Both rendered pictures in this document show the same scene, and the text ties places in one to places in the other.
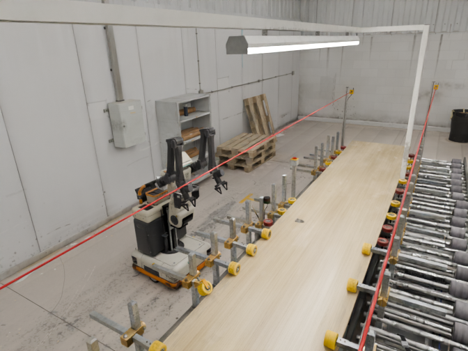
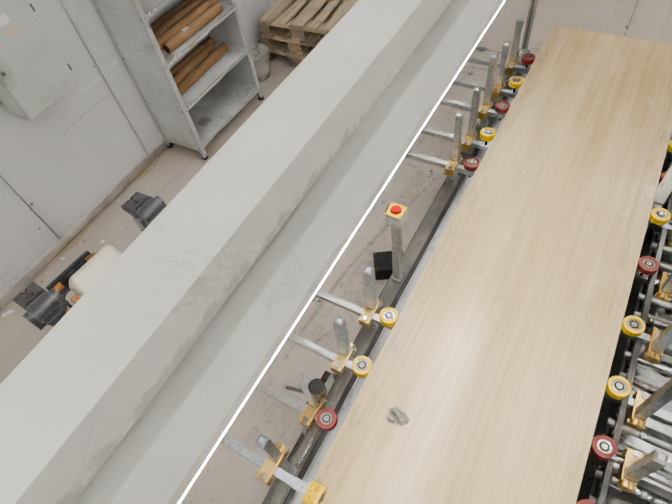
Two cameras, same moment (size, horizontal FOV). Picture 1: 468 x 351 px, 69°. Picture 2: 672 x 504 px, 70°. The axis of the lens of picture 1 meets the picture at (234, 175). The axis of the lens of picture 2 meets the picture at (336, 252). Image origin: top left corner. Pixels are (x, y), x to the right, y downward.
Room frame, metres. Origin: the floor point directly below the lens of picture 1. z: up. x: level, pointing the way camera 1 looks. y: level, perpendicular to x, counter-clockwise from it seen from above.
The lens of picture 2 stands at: (2.02, -0.51, 2.74)
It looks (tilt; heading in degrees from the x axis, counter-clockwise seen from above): 53 degrees down; 7
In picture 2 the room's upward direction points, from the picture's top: 11 degrees counter-clockwise
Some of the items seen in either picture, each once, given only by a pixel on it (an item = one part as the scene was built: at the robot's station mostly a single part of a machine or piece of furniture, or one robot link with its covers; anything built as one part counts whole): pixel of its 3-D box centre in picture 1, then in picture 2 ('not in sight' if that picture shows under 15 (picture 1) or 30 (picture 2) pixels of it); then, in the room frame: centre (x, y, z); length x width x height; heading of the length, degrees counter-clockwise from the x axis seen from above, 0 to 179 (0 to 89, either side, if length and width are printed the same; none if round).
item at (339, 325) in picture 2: (274, 207); (344, 347); (2.88, -0.37, 0.89); 0.04 x 0.04 x 0.48; 59
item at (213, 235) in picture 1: (215, 261); not in sight; (2.03, 0.15, 0.91); 0.04 x 0.04 x 0.48; 59
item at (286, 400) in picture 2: (248, 221); (286, 400); (2.70, -0.11, 0.84); 0.43 x 0.03 x 0.04; 59
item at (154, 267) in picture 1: (173, 274); not in sight; (1.85, 0.41, 0.95); 0.36 x 0.03 x 0.03; 59
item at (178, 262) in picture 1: (172, 255); not in sight; (3.21, 0.71, 0.16); 0.67 x 0.64 x 0.25; 54
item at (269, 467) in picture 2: (247, 226); (273, 463); (2.44, -0.10, 0.95); 0.14 x 0.06 x 0.05; 149
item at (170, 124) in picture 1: (187, 143); (186, 43); (5.63, 0.78, 0.78); 0.90 x 0.45 x 1.55; 149
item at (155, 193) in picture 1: (158, 196); not in sight; (3.27, 0.81, 0.87); 0.23 x 0.15 x 0.11; 144
